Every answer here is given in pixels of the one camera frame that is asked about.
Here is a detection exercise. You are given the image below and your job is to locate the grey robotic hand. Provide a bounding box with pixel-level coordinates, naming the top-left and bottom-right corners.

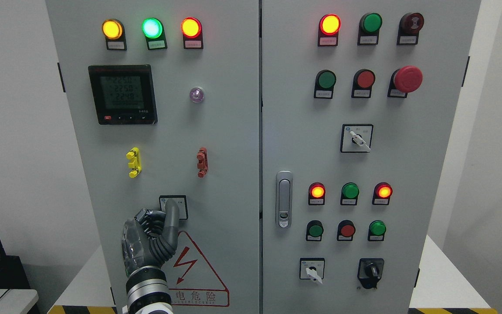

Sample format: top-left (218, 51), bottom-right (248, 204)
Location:
top-left (122, 198), bottom-right (180, 276)

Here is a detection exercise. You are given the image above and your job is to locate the door rotary selector switch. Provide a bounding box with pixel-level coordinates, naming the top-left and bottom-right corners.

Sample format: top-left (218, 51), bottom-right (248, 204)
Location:
top-left (159, 195), bottom-right (189, 220)

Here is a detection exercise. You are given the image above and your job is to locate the green lit indicator light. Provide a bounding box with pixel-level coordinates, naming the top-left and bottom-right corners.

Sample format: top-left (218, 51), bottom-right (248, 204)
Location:
top-left (141, 18), bottom-right (167, 50)

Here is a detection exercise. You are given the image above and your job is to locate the yellow indicator light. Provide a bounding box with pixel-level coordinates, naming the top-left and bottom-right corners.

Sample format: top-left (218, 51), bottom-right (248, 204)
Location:
top-left (102, 19), bottom-right (127, 51)

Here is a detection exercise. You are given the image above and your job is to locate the red triangle warning sticker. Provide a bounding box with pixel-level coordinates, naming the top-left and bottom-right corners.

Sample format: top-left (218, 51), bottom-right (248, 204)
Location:
top-left (162, 231), bottom-right (230, 307)

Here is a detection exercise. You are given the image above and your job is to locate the grey left cabinet door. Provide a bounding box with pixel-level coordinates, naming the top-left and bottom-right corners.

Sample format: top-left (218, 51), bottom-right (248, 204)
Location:
top-left (46, 0), bottom-right (260, 314)

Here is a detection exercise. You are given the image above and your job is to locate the grey cabinet door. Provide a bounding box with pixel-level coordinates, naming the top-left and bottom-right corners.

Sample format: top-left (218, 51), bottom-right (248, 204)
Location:
top-left (46, 0), bottom-right (260, 314)
top-left (262, 0), bottom-right (480, 314)

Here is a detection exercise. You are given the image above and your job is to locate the black digital power meter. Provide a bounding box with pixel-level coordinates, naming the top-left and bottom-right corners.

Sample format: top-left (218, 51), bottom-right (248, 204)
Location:
top-left (88, 64), bottom-right (158, 125)

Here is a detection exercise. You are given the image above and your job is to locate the white side table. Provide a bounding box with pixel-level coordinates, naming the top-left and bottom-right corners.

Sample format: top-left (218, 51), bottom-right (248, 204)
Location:
top-left (0, 290), bottom-right (39, 314)

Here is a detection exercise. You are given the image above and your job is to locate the small purple clear lamp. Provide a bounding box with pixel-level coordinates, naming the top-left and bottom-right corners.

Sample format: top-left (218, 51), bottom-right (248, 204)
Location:
top-left (189, 87), bottom-right (205, 103)

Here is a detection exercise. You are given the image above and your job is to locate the green push button lower left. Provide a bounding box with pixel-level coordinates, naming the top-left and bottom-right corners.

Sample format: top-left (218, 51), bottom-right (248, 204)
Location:
top-left (305, 219), bottom-right (324, 241)

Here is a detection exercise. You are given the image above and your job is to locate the green push button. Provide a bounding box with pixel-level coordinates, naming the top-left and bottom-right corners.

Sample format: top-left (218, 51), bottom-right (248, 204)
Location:
top-left (368, 220), bottom-right (387, 241)
top-left (313, 69), bottom-right (336, 99)
top-left (305, 219), bottom-right (324, 241)

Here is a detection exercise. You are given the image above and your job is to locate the red lit indicator lower left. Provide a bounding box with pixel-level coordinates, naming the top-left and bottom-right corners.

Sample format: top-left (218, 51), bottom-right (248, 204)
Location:
top-left (308, 181), bottom-right (326, 205)

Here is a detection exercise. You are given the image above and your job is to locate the red lit indicator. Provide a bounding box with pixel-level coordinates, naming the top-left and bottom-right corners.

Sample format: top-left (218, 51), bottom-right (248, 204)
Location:
top-left (308, 181), bottom-right (326, 205)
top-left (317, 14), bottom-right (341, 47)
top-left (371, 181), bottom-right (393, 205)

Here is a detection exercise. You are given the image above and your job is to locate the red push button lower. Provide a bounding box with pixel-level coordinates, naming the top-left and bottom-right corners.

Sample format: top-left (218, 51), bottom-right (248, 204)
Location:
top-left (336, 219), bottom-right (356, 241)

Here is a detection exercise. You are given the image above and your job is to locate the red push button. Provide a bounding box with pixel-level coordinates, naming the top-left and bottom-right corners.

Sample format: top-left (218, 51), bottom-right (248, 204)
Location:
top-left (351, 69), bottom-right (375, 98)
top-left (336, 219), bottom-right (356, 241)

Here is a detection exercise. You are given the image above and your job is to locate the green indicator lower middle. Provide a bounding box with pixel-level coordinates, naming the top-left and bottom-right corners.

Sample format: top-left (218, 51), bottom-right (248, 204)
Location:
top-left (340, 182), bottom-right (360, 205)

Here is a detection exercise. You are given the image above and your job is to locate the red lit indicator left door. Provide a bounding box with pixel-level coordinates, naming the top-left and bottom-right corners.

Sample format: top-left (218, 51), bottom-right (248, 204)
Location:
top-left (181, 17), bottom-right (203, 49)

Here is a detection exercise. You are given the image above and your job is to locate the green push button lower right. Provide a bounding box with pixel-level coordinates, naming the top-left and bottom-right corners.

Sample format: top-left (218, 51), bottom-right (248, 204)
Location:
top-left (368, 220), bottom-right (387, 241)

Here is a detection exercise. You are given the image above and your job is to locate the green push button upper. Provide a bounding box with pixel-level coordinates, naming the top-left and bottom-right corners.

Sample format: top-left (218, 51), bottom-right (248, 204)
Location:
top-left (313, 69), bottom-right (336, 99)

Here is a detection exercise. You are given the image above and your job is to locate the red lit indicator lower right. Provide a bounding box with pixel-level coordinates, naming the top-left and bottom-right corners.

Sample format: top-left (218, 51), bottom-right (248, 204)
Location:
top-left (371, 181), bottom-right (393, 205)

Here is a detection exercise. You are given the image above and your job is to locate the grey right cabinet door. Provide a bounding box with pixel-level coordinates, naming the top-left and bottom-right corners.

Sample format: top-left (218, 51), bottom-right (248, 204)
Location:
top-left (262, 0), bottom-right (480, 314)

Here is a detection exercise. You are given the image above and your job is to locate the red push button upper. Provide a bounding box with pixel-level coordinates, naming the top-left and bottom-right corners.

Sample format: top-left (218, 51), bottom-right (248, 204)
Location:
top-left (351, 69), bottom-right (375, 98)

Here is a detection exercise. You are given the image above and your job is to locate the red lit indicator top right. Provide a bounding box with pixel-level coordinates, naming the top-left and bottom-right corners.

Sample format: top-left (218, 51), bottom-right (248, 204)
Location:
top-left (317, 14), bottom-right (341, 47)

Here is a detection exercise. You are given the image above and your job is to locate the red emergency stop button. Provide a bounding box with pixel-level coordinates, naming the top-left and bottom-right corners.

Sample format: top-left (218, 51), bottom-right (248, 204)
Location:
top-left (387, 65), bottom-right (424, 98)

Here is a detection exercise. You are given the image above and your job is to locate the green indicator top right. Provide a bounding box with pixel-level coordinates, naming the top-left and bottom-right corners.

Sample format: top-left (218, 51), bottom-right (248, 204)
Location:
top-left (357, 12), bottom-right (383, 45)

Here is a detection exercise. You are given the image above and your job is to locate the dark red buzzer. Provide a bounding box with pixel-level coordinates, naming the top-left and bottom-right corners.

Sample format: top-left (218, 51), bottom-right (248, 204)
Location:
top-left (397, 12), bottom-right (424, 45)

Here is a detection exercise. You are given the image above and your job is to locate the silver door latch handle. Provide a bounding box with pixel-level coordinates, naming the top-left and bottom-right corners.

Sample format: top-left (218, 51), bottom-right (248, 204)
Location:
top-left (276, 171), bottom-right (293, 229)

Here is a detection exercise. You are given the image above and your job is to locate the bottom white rotary selector switch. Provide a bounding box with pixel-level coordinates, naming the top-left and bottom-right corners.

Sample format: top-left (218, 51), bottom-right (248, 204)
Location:
top-left (299, 258), bottom-right (326, 285)

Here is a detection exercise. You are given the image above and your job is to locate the black rotary knob switch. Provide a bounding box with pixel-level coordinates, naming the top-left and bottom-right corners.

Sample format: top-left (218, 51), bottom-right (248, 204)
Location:
top-left (357, 258), bottom-right (385, 290)

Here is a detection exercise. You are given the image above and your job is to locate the upper right rotary selector switch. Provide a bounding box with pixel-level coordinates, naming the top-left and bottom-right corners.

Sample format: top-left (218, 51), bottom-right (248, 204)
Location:
top-left (340, 123), bottom-right (374, 153)

